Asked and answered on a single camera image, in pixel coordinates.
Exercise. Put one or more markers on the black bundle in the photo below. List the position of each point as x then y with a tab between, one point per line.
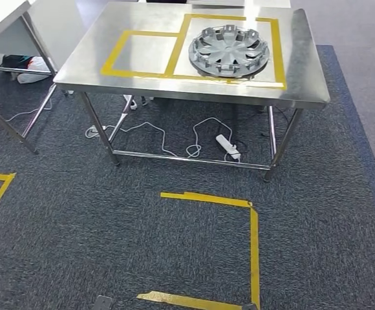
14	61

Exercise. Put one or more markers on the white table with metal legs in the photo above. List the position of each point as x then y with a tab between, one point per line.
0	17

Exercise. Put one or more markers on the grey plastic wheel hubcap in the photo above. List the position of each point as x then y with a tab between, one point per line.
229	51

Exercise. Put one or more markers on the white shoe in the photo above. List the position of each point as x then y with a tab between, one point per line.
131	103

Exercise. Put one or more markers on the stainless steel workbench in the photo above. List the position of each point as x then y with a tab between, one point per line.
87	64

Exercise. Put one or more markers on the white plastic bag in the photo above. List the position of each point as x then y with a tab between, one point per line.
36	72

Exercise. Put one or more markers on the white power strip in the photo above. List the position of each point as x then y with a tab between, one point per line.
226	145

